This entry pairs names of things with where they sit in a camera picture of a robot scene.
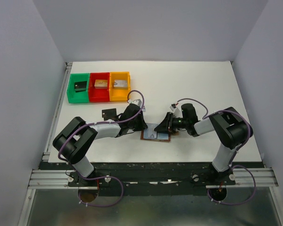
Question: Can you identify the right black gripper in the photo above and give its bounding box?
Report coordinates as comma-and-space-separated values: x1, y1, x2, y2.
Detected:
154, 112, 189, 134

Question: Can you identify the brown leather card holder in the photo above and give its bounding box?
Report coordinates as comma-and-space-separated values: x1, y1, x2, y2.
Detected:
141, 123, 179, 142

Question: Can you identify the black VIP card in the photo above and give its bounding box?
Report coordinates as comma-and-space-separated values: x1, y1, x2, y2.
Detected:
101, 108, 117, 121

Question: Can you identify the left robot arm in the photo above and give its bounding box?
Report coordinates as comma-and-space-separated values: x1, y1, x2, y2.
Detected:
52, 103, 148, 186

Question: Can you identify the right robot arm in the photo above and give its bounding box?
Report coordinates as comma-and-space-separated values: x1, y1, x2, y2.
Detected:
154, 104, 253, 185

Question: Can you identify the silver card in yellow bin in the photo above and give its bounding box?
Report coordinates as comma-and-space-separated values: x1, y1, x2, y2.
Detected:
113, 80, 128, 89

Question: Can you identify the gold card in red bin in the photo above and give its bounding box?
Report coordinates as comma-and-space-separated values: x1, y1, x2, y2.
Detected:
94, 80, 108, 89

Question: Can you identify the black card in green bin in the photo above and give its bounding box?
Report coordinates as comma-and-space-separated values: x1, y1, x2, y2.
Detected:
74, 81, 87, 92

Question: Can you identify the yellow plastic bin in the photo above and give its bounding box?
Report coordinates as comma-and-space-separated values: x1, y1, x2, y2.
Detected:
109, 72, 131, 102

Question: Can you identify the red plastic bin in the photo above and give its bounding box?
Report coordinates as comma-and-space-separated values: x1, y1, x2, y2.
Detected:
88, 72, 110, 103

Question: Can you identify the green plastic bin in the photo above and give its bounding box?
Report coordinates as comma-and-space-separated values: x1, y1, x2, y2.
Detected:
67, 73, 90, 104

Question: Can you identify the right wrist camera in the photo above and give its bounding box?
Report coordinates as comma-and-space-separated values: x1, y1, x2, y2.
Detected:
170, 103, 180, 116

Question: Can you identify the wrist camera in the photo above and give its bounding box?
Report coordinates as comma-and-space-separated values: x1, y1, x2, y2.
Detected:
127, 99, 142, 108
170, 103, 180, 116

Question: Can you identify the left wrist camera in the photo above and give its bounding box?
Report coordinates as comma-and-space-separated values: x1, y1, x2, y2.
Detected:
127, 99, 142, 108

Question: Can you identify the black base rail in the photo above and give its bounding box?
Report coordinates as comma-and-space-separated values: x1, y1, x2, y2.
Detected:
68, 162, 236, 196

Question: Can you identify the aluminium frame rail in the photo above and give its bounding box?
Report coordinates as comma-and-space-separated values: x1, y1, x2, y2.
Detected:
16, 61, 73, 226

